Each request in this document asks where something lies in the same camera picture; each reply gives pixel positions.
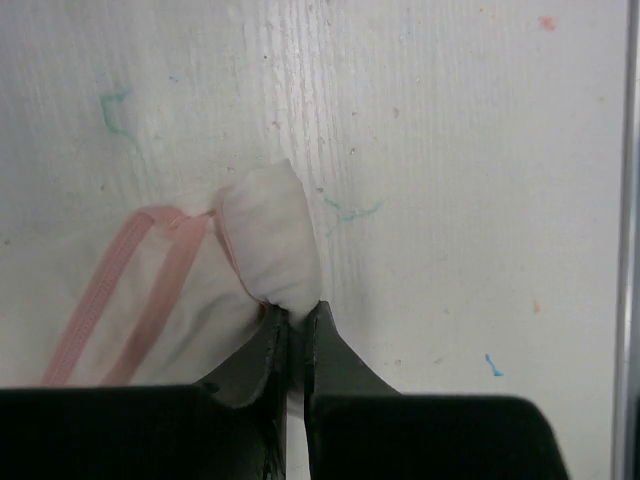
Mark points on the white pink-trimmed underwear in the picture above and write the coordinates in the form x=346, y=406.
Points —
x=175, y=295

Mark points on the aluminium mounting rail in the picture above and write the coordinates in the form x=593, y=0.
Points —
x=625, y=437

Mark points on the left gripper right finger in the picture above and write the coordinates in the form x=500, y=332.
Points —
x=359, y=427

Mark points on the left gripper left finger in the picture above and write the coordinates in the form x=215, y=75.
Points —
x=228, y=425

